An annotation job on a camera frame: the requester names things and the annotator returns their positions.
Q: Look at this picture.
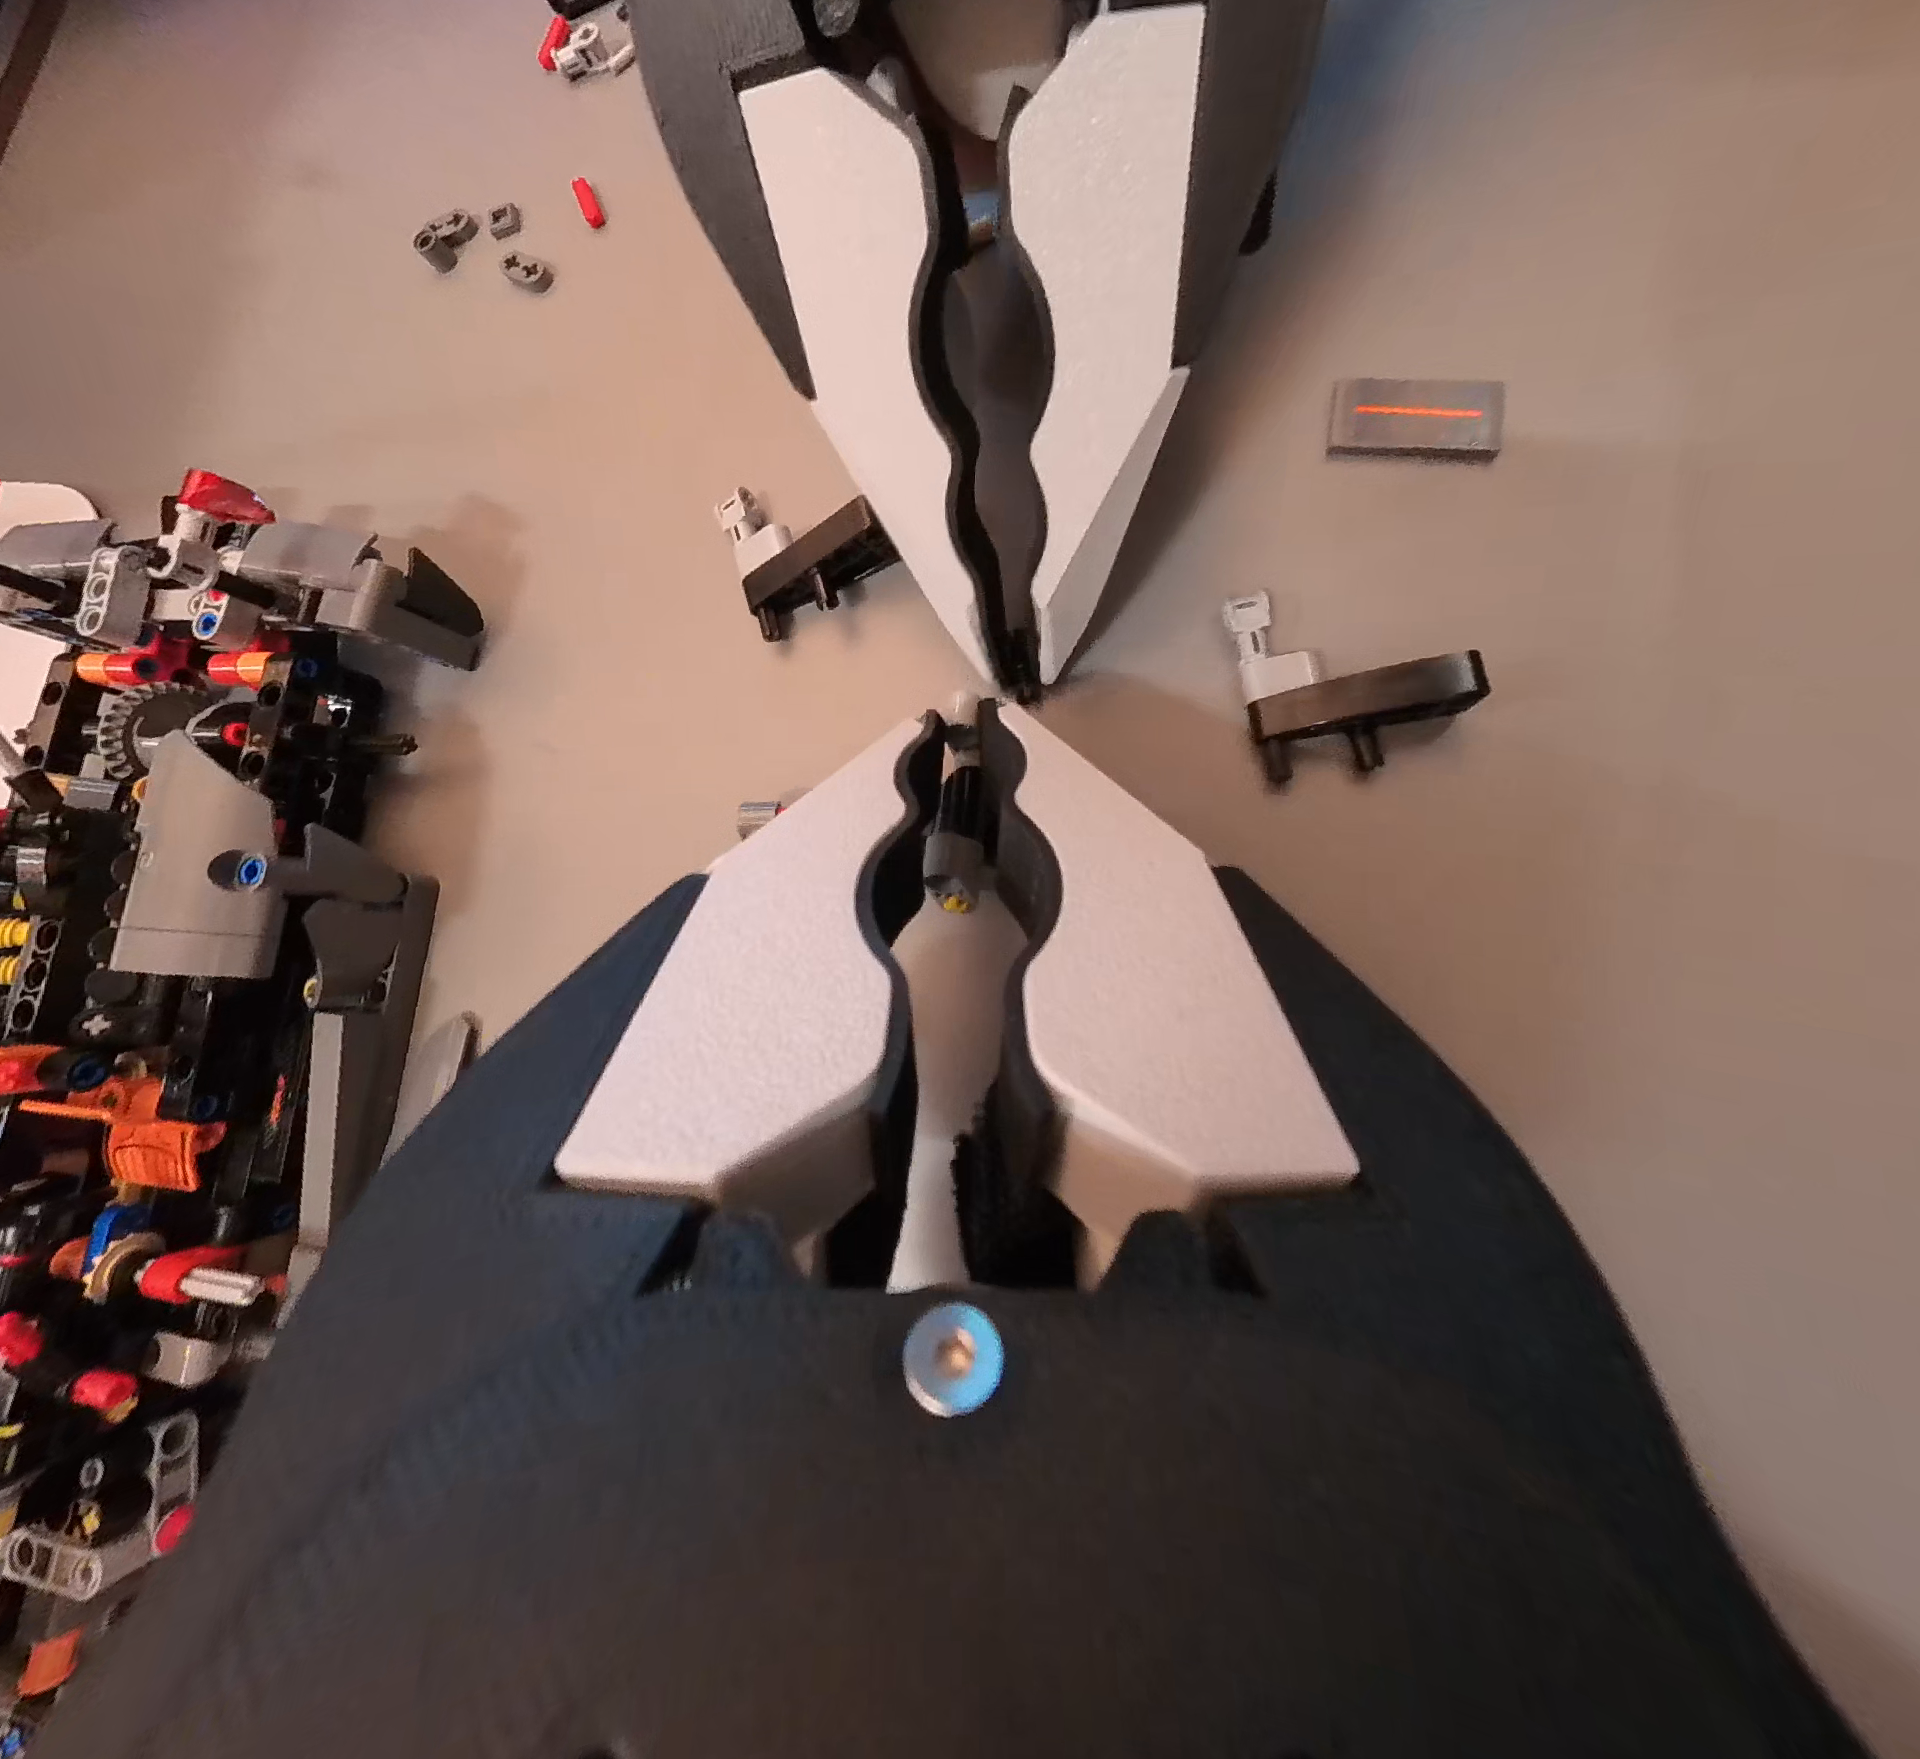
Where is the large lego vehicle model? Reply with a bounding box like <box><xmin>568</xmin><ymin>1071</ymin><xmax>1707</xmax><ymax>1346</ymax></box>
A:
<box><xmin>0</xmin><ymin>471</ymin><xmax>488</xmax><ymax>1701</ymax></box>

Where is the black lego beam assembly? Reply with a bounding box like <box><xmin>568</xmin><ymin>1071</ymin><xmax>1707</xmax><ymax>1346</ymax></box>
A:
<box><xmin>1221</xmin><ymin>589</ymin><xmax>1493</xmax><ymax>788</ymax></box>
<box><xmin>715</xmin><ymin>486</ymin><xmax>902</xmax><ymax>644</ymax></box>

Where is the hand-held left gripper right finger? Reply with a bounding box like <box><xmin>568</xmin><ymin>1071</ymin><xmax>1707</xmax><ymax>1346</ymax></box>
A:
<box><xmin>960</xmin><ymin>706</ymin><xmax>1364</xmax><ymax>1291</ymax></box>

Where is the white rounded board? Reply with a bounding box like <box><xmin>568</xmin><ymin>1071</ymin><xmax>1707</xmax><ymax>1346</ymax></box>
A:
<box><xmin>0</xmin><ymin>480</ymin><xmax>99</xmax><ymax>740</ymax></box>

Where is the dark grey lego axle assembly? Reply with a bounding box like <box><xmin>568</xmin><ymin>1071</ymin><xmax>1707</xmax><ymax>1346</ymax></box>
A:
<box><xmin>917</xmin><ymin>694</ymin><xmax>1005</xmax><ymax>922</ymax></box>

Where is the large dark printed box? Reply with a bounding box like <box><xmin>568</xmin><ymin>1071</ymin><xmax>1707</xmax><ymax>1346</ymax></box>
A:
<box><xmin>0</xmin><ymin>0</ymin><xmax>76</xmax><ymax>141</ymax></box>

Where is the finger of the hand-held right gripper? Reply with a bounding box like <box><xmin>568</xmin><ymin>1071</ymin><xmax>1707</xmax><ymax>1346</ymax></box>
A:
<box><xmin>996</xmin><ymin>0</ymin><xmax>1213</xmax><ymax>692</ymax></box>
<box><xmin>734</xmin><ymin>61</ymin><xmax>1040</xmax><ymax>705</ymax></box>

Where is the dark lego tile red stripe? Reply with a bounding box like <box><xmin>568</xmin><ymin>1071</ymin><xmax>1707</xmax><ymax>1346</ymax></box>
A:
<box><xmin>1325</xmin><ymin>373</ymin><xmax>1507</xmax><ymax>460</ymax></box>

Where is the light grey lego rod assembly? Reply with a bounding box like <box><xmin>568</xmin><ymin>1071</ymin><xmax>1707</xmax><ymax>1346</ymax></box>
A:
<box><xmin>532</xmin><ymin>5</ymin><xmax>639</xmax><ymax>85</ymax></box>

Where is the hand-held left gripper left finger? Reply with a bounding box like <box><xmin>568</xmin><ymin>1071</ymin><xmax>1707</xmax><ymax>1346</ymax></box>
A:
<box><xmin>553</xmin><ymin>712</ymin><xmax>931</xmax><ymax>1288</ymax></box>

